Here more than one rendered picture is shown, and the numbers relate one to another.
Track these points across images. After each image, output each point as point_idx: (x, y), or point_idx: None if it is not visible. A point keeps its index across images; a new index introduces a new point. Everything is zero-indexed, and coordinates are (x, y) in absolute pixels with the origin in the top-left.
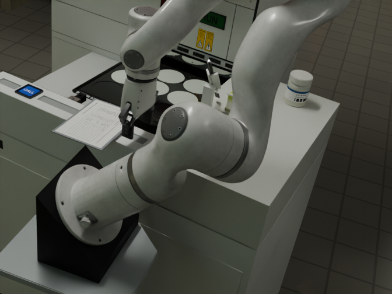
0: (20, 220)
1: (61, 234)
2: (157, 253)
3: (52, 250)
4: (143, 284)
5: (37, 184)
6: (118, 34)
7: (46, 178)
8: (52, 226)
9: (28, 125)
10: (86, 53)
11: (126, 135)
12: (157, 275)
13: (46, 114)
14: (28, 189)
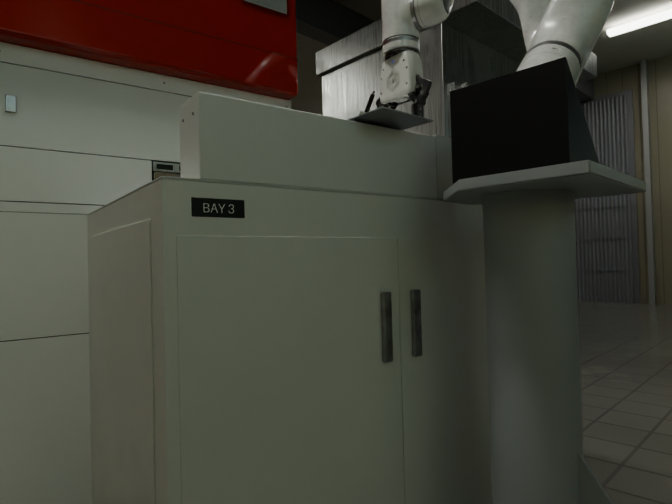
0: (278, 367)
1: (580, 112)
2: (464, 271)
3: (577, 144)
4: (457, 335)
5: (312, 258)
6: (133, 175)
7: (327, 237)
8: (575, 101)
9: (295, 149)
10: (75, 221)
11: (422, 116)
12: (468, 305)
13: (323, 120)
14: (296, 279)
